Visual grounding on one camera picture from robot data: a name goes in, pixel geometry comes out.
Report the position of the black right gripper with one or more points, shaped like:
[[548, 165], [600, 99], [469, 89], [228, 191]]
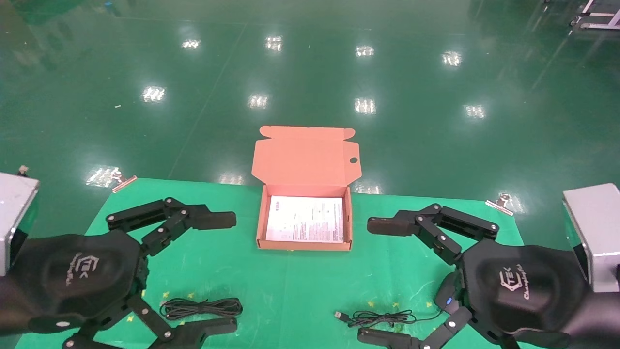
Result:
[[523, 286]]

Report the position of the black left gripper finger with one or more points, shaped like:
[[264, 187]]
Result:
[[213, 219]]

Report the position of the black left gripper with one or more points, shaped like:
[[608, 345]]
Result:
[[72, 281]]

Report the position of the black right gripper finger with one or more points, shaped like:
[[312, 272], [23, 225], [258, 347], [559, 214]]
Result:
[[387, 226], [387, 338]]

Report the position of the orange cardboard box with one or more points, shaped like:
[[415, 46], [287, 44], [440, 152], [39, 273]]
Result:
[[305, 160]]

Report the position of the white printed instruction sheet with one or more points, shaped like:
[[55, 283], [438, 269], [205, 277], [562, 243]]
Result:
[[305, 218]]

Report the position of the metal binder clip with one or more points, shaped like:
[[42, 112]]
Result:
[[499, 204], [123, 182]]

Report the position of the green table cloth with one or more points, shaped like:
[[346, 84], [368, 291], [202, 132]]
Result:
[[290, 291]]

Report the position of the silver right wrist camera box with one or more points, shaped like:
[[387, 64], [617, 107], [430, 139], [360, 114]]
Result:
[[593, 232]]

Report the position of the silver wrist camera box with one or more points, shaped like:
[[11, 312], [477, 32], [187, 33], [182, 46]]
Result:
[[14, 213], [593, 232]]

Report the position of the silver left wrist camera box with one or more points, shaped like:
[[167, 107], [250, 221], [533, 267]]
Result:
[[14, 213]]

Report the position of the white wheeled cart frame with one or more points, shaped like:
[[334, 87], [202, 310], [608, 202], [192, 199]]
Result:
[[598, 22]]

